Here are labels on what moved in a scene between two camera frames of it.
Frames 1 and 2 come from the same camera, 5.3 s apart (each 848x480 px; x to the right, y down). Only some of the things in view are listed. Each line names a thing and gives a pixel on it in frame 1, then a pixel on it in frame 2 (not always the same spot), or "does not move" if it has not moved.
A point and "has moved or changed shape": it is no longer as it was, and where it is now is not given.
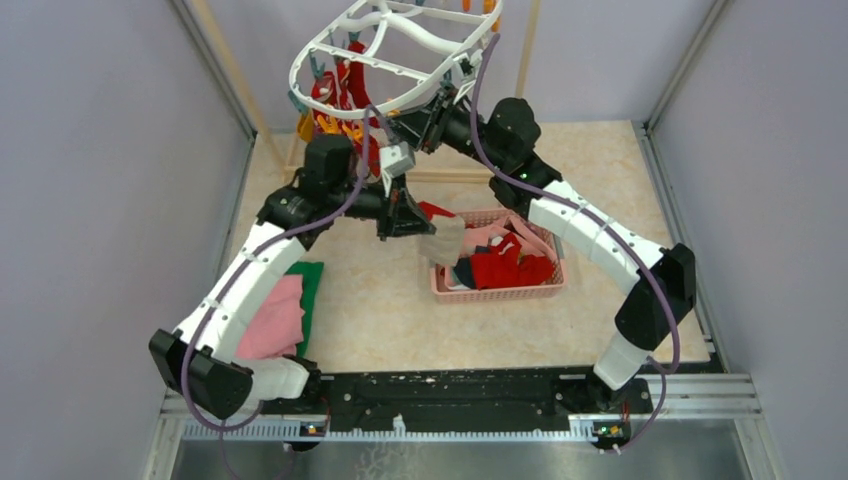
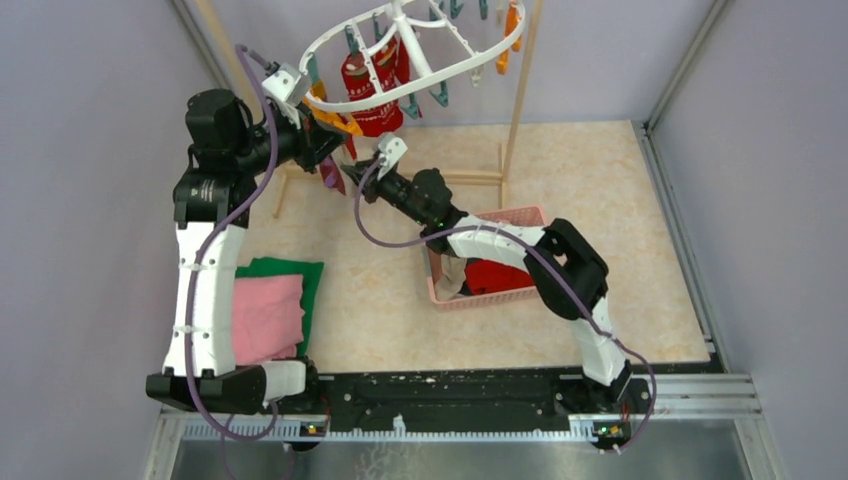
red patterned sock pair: x=354 y=91 to x=389 y=61
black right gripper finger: x=411 y=127 to x=357 y=171
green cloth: x=312 y=275 does not move
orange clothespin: x=306 y=125 has moved or changed shape
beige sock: x=444 y=246 has moved or changed shape
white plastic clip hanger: x=377 y=54 has moved or changed shape
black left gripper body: x=390 y=207 to x=296 y=144
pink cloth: x=276 y=328 does not move
